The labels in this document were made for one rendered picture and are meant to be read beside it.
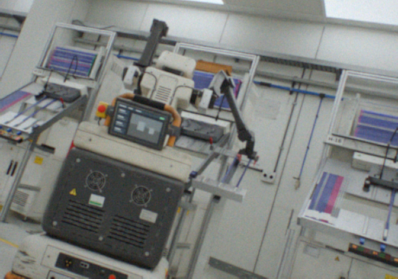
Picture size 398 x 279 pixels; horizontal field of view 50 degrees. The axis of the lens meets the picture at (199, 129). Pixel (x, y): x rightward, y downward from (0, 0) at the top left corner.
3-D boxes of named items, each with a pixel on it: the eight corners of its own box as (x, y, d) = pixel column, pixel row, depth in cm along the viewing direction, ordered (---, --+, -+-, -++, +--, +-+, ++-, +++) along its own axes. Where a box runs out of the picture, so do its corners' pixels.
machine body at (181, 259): (172, 286, 306) (199, 202, 316) (94, 253, 334) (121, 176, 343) (202, 281, 365) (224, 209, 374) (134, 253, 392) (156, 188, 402)
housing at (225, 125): (225, 141, 344) (225, 127, 336) (172, 128, 363) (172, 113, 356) (230, 137, 350) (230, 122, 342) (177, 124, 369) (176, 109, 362)
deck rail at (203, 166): (188, 189, 292) (188, 182, 288) (185, 189, 292) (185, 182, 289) (230, 138, 345) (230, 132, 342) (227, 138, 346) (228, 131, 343)
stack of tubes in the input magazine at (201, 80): (230, 109, 342) (240, 78, 346) (175, 96, 362) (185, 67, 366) (234, 114, 353) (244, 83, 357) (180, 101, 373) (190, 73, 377)
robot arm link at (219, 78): (211, 73, 292) (223, 66, 288) (221, 89, 295) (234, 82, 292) (198, 95, 252) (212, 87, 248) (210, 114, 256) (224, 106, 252)
